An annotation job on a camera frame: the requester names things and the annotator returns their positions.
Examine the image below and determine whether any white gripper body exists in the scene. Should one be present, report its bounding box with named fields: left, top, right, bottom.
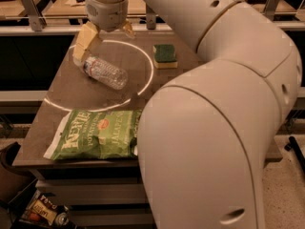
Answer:
left=86, top=0, right=128, bottom=32

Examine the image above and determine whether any brown round bin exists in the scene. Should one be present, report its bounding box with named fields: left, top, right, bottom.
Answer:
left=0, top=142, right=34, bottom=207

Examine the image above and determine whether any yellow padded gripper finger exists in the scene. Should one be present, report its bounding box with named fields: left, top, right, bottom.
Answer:
left=72, top=21, right=101, bottom=65
left=122, top=20, right=135, bottom=38

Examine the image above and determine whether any green jalapeno chips bag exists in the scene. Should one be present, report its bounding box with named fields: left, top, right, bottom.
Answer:
left=44, top=110, right=142, bottom=160

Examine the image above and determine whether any clear plastic water bottle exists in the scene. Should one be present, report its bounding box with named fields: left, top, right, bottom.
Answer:
left=76, top=55, right=129, bottom=91

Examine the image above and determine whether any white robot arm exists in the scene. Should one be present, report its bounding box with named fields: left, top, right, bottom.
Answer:
left=86, top=0, right=302, bottom=229

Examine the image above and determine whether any grey table drawer unit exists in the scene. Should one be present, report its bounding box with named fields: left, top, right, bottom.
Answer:
left=30, top=159, right=154, bottom=229

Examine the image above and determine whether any green yellow sponge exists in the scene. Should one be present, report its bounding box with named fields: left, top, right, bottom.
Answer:
left=153, top=44, right=178, bottom=69

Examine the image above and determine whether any snack box on floor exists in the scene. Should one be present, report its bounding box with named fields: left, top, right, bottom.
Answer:
left=21, top=191, right=70, bottom=228

